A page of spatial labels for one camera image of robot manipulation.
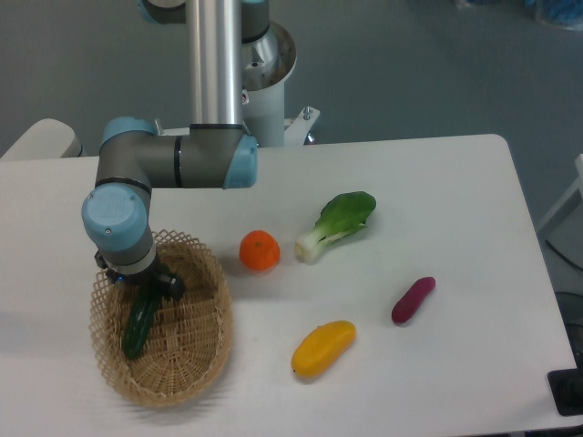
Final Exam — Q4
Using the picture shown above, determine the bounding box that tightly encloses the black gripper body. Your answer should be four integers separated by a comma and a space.
95, 249, 171, 285

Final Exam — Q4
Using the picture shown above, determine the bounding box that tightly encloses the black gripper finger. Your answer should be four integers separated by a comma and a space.
159, 269, 186, 300

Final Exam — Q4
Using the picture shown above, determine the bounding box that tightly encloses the green cucumber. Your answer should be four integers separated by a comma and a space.
121, 287, 161, 361

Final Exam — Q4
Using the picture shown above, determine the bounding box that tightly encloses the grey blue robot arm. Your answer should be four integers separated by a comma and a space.
81, 1, 258, 300

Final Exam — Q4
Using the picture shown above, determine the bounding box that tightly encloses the woven wicker basket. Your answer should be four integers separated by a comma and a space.
89, 230, 233, 407

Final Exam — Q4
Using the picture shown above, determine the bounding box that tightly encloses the orange tangerine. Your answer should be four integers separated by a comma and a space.
239, 229, 281, 272

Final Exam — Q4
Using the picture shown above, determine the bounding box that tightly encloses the yellow mango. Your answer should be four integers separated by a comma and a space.
291, 320, 357, 379

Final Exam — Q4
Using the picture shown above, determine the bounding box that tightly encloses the white chair armrest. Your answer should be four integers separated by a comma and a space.
1, 118, 86, 162

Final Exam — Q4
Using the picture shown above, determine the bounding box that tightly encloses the green bok choy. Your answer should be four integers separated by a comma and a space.
294, 191, 376, 263

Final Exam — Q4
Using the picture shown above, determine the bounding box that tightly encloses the purple sweet potato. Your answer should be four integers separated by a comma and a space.
391, 277, 436, 325

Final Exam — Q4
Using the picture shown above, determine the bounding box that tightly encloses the white furniture at right edge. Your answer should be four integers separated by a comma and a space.
536, 155, 582, 239

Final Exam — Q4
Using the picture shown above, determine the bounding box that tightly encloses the black box at table edge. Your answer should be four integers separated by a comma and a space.
547, 369, 582, 417

